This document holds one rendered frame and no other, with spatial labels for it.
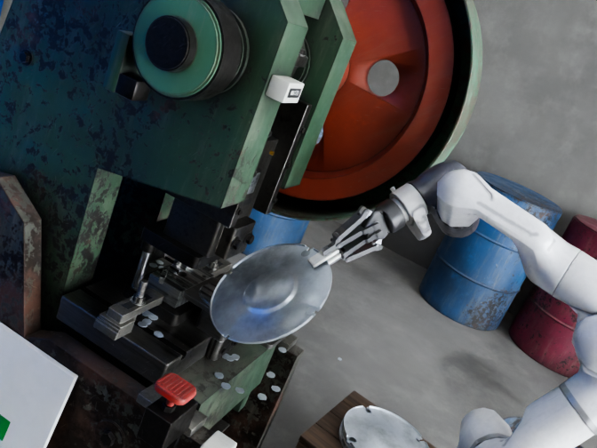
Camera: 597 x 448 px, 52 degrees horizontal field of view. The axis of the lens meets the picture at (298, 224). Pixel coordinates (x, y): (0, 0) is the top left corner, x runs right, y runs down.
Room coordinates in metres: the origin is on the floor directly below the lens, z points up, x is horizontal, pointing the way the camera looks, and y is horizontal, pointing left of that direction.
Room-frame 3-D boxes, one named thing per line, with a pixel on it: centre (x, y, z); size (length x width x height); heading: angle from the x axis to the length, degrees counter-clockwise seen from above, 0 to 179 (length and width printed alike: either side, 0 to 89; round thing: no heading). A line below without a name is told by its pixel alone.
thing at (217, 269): (1.51, 0.17, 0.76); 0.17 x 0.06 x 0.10; 163
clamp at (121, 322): (1.19, 0.27, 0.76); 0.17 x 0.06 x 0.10; 163
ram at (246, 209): (1.34, 0.18, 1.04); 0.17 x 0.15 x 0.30; 73
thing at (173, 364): (1.35, 0.22, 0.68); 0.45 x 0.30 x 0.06; 163
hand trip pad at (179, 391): (0.97, 0.10, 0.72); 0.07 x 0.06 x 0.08; 73
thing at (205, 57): (1.35, 0.22, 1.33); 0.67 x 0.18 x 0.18; 163
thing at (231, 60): (1.12, 0.31, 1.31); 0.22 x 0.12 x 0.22; 73
